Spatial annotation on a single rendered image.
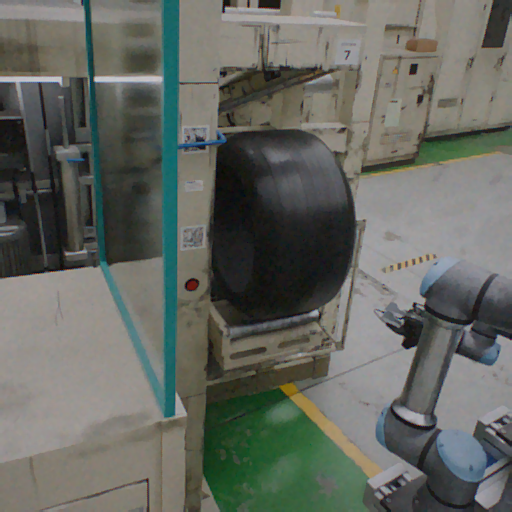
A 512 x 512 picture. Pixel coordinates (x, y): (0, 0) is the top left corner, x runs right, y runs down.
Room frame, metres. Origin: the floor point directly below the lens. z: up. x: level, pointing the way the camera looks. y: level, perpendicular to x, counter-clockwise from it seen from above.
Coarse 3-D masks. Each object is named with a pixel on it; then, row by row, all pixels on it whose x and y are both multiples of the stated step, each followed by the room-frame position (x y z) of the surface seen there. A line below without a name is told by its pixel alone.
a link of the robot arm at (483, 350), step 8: (464, 336) 1.36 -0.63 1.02; (472, 336) 1.36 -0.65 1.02; (480, 336) 1.35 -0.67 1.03; (464, 344) 1.35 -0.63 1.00; (472, 344) 1.34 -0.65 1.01; (480, 344) 1.34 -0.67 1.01; (488, 344) 1.34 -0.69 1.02; (496, 344) 1.34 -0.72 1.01; (456, 352) 1.35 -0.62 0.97; (464, 352) 1.34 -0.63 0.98; (472, 352) 1.33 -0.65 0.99; (480, 352) 1.33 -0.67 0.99; (488, 352) 1.32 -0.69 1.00; (496, 352) 1.32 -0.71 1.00; (480, 360) 1.32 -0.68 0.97; (488, 360) 1.31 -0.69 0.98
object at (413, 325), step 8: (416, 304) 1.45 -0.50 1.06; (408, 312) 1.45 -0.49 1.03; (416, 312) 1.43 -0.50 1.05; (424, 312) 1.44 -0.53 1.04; (408, 320) 1.40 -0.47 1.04; (416, 320) 1.40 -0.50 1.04; (424, 320) 1.40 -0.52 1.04; (408, 328) 1.41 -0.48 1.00; (416, 328) 1.40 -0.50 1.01; (408, 336) 1.41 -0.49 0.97; (416, 336) 1.40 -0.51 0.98
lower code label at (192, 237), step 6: (186, 228) 1.45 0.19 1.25; (192, 228) 1.46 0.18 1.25; (198, 228) 1.47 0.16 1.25; (204, 228) 1.48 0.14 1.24; (186, 234) 1.45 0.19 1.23; (192, 234) 1.46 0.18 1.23; (198, 234) 1.47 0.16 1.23; (204, 234) 1.48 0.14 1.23; (186, 240) 1.45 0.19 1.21; (192, 240) 1.46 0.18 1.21; (198, 240) 1.47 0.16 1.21; (204, 240) 1.48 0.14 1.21; (180, 246) 1.45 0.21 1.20; (186, 246) 1.45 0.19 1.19; (192, 246) 1.46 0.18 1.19; (198, 246) 1.47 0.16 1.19; (204, 246) 1.48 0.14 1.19
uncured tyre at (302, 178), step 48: (240, 144) 1.61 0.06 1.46; (288, 144) 1.59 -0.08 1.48; (240, 192) 1.92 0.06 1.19; (288, 192) 1.44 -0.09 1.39; (336, 192) 1.49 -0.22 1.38; (240, 240) 1.87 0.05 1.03; (288, 240) 1.37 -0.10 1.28; (336, 240) 1.43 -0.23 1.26; (240, 288) 1.70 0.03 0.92; (288, 288) 1.37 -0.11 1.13; (336, 288) 1.46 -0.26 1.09
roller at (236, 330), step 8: (304, 312) 1.57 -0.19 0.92; (312, 312) 1.58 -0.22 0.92; (320, 312) 1.59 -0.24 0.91; (256, 320) 1.50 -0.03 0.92; (264, 320) 1.51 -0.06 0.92; (272, 320) 1.51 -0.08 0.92; (280, 320) 1.52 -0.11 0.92; (288, 320) 1.53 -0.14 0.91; (296, 320) 1.54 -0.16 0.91; (304, 320) 1.56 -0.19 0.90; (312, 320) 1.57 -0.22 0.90; (232, 328) 1.45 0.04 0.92; (240, 328) 1.46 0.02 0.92; (248, 328) 1.47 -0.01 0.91; (256, 328) 1.48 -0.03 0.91; (264, 328) 1.49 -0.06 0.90; (272, 328) 1.50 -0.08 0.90; (280, 328) 1.52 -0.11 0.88; (232, 336) 1.44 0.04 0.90; (240, 336) 1.46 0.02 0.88
